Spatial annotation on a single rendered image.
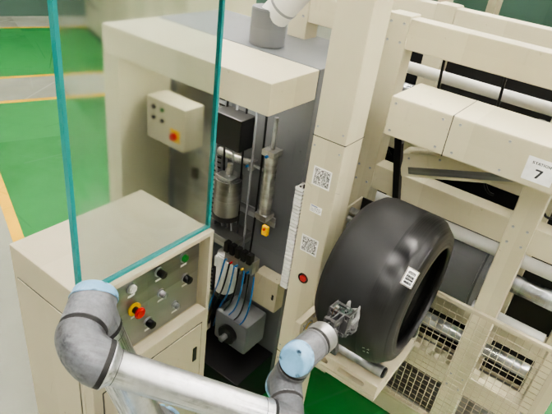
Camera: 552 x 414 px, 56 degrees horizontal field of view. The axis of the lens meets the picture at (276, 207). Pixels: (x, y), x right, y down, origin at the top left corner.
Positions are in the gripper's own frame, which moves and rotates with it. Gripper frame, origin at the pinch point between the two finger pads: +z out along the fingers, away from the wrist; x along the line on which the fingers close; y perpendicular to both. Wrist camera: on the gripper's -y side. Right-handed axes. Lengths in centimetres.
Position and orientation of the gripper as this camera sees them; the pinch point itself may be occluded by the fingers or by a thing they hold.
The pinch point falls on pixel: (355, 313)
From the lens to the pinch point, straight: 172.7
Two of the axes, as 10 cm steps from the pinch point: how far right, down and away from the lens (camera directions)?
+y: 1.9, -8.9, -4.2
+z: 5.8, -2.4, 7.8
